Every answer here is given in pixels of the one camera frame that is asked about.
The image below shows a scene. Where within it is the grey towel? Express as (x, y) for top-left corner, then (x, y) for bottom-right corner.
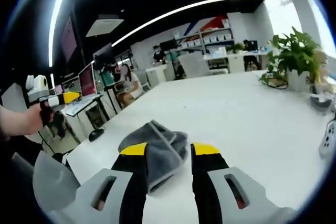
(118, 119), (189, 195)

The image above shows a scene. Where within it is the person's left hand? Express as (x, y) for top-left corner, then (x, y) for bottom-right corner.
(25, 103), (55, 135)

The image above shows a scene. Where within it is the pink screen monitor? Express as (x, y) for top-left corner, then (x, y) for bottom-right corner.
(78, 62), (97, 97)

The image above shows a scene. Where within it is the black computer mouse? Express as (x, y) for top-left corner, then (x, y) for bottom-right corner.
(88, 129), (106, 142)

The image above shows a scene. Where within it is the grey chair back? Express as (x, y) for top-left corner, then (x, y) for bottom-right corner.
(32, 150), (81, 212)

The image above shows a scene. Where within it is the long ceiling strip light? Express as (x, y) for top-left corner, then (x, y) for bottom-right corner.
(48, 0), (77, 68)
(111, 0), (261, 48)

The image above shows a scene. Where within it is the ceiling air conditioner vent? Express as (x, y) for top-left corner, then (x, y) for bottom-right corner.
(86, 15), (124, 38)

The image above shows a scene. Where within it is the black monitor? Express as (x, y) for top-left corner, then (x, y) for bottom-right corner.
(159, 38), (179, 52)

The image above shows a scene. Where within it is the white office desk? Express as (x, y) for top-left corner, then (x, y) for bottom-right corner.
(203, 50), (270, 74)

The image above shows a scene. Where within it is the grey headset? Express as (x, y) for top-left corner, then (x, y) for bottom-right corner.
(309, 84), (333, 115)

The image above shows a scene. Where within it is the white storage shelf unit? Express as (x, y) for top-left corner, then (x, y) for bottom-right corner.
(172, 18), (235, 53)

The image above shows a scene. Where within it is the green potted plant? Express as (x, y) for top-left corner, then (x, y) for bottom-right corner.
(259, 26), (328, 92)

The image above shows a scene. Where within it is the black frame standing desk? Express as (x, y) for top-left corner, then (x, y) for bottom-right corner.
(65, 93), (111, 137)

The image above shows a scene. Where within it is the black cable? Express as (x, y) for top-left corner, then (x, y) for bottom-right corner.
(261, 78), (289, 90)

